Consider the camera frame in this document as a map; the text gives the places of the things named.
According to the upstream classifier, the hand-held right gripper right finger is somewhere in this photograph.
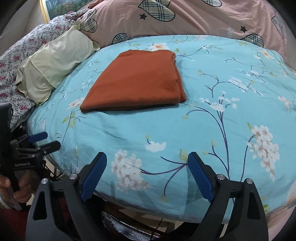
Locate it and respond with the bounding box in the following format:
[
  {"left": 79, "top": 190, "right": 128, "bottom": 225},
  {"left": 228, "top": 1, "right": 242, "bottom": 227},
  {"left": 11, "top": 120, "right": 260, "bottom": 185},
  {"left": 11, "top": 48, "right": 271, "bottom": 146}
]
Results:
[{"left": 187, "top": 152, "right": 269, "bottom": 241}]

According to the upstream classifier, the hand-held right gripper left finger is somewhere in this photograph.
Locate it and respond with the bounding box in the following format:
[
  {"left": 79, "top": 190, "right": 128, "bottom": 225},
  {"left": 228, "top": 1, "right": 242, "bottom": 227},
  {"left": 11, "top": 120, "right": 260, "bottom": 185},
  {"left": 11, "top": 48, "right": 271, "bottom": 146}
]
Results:
[{"left": 25, "top": 152, "right": 108, "bottom": 241}]

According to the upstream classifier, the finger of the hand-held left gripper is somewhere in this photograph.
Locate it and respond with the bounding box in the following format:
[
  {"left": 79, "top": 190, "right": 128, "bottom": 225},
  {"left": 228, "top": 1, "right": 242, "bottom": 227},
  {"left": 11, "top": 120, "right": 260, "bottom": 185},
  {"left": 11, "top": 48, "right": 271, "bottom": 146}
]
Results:
[
  {"left": 35, "top": 141, "right": 61, "bottom": 156},
  {"left": 28, "top": 132, "right": 48, "bottom": 143}
]

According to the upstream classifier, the orange knit sweater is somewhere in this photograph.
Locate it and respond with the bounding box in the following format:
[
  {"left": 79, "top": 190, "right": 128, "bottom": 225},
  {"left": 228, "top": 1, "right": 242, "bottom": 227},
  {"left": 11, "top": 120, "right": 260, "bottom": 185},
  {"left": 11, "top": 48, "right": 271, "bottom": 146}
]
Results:
[{"left": 80, "top": 49, "right": 187, "bottom": 113}]

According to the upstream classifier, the person's left hand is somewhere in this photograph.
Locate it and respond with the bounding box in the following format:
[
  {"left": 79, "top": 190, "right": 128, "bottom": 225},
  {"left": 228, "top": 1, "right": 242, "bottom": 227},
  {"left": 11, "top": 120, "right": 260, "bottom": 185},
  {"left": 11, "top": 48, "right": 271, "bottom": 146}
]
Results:
[{"left": 0, "top": 171, "right": 40, "bottom": 205}]

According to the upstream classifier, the silver foil bag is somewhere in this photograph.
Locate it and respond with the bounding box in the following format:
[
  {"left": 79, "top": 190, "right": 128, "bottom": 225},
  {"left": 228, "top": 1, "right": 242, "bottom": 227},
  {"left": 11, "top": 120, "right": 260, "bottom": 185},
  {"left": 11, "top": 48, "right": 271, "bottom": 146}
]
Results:
[{"left": 100, "top": 210, "right": 167, "bottom": 241}]

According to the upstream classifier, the blue floral quilt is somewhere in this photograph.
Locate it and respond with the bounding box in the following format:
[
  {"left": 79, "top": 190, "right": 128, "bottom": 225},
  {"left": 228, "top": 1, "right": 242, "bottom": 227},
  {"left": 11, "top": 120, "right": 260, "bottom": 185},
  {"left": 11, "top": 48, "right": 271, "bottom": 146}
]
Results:
[{"left": 26, "top": 35, "right": 296, "bottom": 224}]

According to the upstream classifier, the dark red cloth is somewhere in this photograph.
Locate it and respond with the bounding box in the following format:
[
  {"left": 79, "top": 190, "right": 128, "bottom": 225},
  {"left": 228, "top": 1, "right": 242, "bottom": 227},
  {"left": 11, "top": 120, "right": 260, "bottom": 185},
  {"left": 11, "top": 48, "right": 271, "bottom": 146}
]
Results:
[{"left": 0, "top": 204, "right": 29, "bottom": 241}]

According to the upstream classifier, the cream pillow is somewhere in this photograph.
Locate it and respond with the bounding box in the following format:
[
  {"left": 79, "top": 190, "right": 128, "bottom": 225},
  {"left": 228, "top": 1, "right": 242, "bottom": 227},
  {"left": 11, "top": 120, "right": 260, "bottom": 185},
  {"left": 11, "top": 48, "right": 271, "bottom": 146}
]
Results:
[{"left": 15, "top": 25, "right": 101, "bottom": 106}]

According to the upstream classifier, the rose print floral sheet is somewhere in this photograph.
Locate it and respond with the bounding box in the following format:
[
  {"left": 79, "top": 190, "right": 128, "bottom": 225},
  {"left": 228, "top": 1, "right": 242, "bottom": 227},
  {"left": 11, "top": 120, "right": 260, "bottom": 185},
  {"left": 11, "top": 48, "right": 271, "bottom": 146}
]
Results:
[{"left": 0, "top": 9, "right": 89, "bottom": 127}]

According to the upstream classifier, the pale pink bed sheet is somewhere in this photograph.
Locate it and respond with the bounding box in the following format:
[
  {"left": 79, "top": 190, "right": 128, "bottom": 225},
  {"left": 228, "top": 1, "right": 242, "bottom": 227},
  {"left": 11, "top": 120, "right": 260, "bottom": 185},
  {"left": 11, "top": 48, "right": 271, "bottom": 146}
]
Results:
[{"left": 264, "top": 183, "right": 296, "bottom": 234}]

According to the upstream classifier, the gold framed landscape painting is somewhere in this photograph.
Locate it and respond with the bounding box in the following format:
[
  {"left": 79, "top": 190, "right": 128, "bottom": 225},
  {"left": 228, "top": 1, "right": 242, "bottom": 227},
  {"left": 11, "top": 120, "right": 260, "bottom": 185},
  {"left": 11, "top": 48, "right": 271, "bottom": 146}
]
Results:
[{"left": 39, "top": 0, "right": 93, "bottom": 24}]

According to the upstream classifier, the pink heart print duvet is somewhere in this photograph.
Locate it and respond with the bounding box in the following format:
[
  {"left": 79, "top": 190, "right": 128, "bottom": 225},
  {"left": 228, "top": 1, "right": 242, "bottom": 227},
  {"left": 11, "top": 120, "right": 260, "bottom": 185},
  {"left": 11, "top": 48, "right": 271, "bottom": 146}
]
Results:
[{"left": 80, "top": 0, "right": 288, "bottom": 57}]

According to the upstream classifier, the thin black cable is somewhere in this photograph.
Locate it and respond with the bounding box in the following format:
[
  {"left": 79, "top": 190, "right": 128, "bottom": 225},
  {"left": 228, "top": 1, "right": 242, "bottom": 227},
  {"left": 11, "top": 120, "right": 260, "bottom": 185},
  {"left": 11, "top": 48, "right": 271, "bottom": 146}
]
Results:
[{"left": 151, "top": 217, "right": 163, "bottom": 237}]

